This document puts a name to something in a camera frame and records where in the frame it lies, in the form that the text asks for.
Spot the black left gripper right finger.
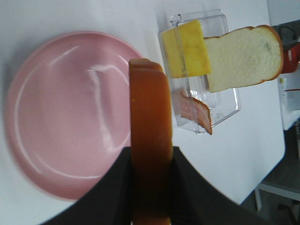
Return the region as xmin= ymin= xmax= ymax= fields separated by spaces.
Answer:
xmin=170 ymin=146 xmax=300 ymax=225

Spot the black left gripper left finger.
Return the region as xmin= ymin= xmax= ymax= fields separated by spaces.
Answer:
xmin=44 ymin=147 xmax=132 ymax=225

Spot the pink round plate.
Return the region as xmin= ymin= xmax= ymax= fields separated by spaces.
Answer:
xmin=4 ymin=31 xmax=142 ymax=200

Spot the bacon strip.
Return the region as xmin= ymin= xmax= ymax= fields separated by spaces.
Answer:
xmin=179 ymin=90 xmax=212 ymax=135

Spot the clear right plastic tray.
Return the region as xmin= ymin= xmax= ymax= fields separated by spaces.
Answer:
xmin=158 ymin=9 xmax=240 ymax=135

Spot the bread slice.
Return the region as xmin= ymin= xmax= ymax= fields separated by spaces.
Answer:
xmin=129 ymin=59 xmax=173 ymax=225
xmin=205 ymin=25 xmax=284 ymax=92

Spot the yellow cheese slice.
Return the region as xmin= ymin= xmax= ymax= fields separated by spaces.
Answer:
xmin=161 ymin=20 xmax=211 ymax=79

